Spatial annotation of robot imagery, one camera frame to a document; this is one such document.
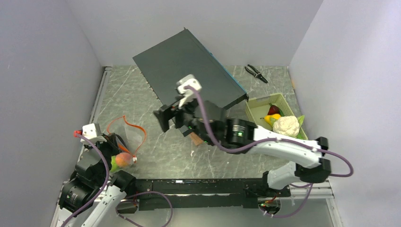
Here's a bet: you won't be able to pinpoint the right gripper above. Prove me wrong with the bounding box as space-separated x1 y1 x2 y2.
154 92 215 145

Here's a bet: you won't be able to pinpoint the clear zip top bag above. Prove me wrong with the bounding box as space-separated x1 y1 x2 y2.
106 115 147 165

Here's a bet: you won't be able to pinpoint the orange fruit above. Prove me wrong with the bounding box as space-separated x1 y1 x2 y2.
115 152 133 168

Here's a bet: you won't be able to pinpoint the light green plastic basket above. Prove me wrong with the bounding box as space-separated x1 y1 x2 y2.
245 93 295 131

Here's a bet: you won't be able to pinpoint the green lime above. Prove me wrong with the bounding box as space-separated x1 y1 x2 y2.
110 156 120 173

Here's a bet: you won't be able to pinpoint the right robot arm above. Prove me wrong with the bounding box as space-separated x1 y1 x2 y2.
153 100 331 196

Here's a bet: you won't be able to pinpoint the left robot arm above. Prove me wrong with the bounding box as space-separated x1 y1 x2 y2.
56 133 136 227

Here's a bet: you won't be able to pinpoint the wooden base board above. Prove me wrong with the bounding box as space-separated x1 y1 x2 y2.
189 132 204 146

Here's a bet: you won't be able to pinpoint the black pliers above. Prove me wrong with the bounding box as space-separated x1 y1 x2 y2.
244 64 268 84

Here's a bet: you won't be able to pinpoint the yellow pepper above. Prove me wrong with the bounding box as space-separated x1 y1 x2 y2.
261 113 281 127

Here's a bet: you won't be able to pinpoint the red apple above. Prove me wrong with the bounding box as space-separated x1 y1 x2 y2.
267 104 281 115

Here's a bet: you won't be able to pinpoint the white cauliflower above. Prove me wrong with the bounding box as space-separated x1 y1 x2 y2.
272 116 300 138

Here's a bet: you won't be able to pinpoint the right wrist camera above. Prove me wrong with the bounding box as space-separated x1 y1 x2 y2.
176 74 202 109

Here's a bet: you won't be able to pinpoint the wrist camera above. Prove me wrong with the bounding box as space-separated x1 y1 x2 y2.
73 123 106 144
176 74 202 109

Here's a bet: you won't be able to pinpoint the dark grey network switch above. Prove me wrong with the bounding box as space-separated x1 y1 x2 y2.
133 28 249 110

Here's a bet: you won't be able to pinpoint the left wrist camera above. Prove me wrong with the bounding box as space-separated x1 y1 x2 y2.
73 123 106 144

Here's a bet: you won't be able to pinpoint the aluminium frame profile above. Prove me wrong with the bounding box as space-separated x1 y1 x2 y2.
50 66 113 227

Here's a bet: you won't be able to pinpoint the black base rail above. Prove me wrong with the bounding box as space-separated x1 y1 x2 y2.
126 178 291 211

